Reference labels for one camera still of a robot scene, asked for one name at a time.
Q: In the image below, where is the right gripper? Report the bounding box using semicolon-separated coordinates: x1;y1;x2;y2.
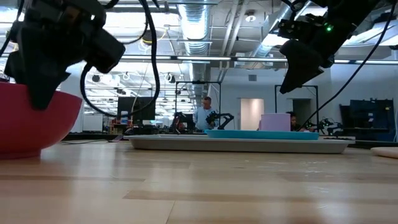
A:
279;8;359;95

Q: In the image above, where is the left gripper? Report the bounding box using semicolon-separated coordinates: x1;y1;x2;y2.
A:
4;17;106;110

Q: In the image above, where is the magenta plastic bowl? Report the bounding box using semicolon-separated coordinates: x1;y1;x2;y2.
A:
0;81;83;160

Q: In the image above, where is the purple plastic cup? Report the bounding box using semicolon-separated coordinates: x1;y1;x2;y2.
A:
258;113;292;132

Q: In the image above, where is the blue plastic plate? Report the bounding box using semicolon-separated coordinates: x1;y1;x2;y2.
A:
204;129;320;141

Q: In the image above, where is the gray plastic tray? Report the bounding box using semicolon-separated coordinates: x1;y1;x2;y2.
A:
124;134;356;154

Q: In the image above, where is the seated person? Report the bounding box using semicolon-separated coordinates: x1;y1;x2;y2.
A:
285;111;315;133

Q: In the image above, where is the dark blue equipment rack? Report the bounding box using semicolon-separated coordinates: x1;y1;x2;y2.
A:
339;98;396;142

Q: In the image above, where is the black computer monitor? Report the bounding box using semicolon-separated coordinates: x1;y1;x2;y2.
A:
117;96;156;125

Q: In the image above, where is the long ceiling light strip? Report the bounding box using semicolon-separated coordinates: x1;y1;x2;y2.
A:
121;55;398;65

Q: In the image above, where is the standing person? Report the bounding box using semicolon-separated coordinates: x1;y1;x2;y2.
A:
193;96;220;131

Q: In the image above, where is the brown paper napkin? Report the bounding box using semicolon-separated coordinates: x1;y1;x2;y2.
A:
369;146;398;159

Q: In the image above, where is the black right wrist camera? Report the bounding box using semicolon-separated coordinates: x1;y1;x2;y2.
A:
277;14;317;40

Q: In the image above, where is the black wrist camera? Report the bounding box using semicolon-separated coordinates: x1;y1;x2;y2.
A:
92;29;126;75
277;14;317;40

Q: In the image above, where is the black aluminium table frame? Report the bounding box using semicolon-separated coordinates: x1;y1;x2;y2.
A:
62;133;398;149

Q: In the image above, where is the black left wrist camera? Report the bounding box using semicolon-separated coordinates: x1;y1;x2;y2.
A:
92;29;126;75

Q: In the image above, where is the metal fork teal handle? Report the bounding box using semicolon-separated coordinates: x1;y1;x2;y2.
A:
61;134;125;145

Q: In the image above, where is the black background metal frame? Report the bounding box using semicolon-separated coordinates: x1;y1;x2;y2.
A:
175;80;222;131

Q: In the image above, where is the silver ventilation duct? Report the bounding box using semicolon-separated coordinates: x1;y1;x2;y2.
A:
177;0;213;100

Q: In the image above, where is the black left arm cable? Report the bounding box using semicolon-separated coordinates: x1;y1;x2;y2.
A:
80;0;161;118

